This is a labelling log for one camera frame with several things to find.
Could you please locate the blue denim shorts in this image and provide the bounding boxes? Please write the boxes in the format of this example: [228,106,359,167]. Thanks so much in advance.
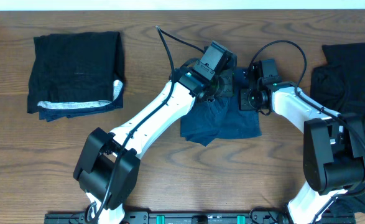
[180,68,261,146]

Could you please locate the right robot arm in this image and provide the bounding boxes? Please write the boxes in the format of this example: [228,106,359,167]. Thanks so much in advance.
[239,59,365,223]

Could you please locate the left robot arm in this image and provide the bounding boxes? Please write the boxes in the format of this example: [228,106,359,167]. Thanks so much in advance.
[73,41,237,223]

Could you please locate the black garment pile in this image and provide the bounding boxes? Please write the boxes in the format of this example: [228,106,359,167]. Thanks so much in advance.
[310,43,365,213]

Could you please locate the folded black shorts white trim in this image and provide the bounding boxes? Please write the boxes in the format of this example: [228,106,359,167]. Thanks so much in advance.
[27,31,126,122]

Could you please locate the black mounting rail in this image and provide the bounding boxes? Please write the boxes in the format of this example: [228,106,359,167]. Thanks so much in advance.
[44,210,356,224]

